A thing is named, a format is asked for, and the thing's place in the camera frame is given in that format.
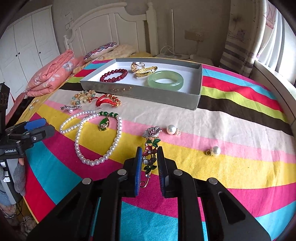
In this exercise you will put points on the white nightstand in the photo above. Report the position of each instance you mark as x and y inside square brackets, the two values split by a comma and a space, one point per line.
[192, 58]

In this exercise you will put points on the green jade bangle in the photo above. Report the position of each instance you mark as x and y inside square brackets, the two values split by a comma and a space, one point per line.
[166, 80]

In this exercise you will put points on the folded pink quilt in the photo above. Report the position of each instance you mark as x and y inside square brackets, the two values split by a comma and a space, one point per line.
[51, 76]

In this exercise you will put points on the yellow floral pillow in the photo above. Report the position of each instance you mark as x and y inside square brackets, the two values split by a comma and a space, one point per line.
[122, 51]

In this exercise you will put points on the striped printed curtain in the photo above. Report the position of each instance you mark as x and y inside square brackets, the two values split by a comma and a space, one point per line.
[250, 26]

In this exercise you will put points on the white bed headboard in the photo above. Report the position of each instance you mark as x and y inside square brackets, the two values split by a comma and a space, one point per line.
[112, 23]

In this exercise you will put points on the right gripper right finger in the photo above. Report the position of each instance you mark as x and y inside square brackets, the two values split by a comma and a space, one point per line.
[176, 183]

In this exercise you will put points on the grey shallow jewelry box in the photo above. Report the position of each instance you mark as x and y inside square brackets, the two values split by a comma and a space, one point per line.
[187, 97]

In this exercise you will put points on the white wardrobe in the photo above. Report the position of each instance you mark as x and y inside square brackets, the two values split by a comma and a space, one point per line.
[27, 45]

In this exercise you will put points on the wall power socket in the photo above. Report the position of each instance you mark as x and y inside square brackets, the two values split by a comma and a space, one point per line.
[193, 36]

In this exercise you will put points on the white standing lamp pole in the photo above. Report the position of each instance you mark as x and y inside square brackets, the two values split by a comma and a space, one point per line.
[173, 32]

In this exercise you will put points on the gold bangle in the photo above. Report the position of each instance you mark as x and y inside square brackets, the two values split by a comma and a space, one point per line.
[146, 71]

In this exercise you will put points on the gloved left hand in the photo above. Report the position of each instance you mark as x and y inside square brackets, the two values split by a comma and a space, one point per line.
[13, 181]

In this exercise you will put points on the striped colourful bed cloth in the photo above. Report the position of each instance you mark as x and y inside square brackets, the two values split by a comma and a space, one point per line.
[242, 117]

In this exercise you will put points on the embroidered round pillow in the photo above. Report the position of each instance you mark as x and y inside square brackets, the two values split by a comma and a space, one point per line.
[100, 51]

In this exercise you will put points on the pearl earring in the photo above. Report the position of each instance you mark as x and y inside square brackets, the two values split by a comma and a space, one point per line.
[172, 130]
[214, 151]

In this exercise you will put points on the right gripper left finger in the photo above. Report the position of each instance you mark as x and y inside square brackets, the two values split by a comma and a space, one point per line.
[123, 182]

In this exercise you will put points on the enamel flower brooch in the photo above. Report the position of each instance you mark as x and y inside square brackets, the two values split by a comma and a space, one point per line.
[149, 155]

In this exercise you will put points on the pearl necklace green pendant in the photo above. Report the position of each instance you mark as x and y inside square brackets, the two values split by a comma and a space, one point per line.
[99, 136]

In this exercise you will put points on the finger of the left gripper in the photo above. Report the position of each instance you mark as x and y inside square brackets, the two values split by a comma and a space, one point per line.
[29, 138]
[26, 126]

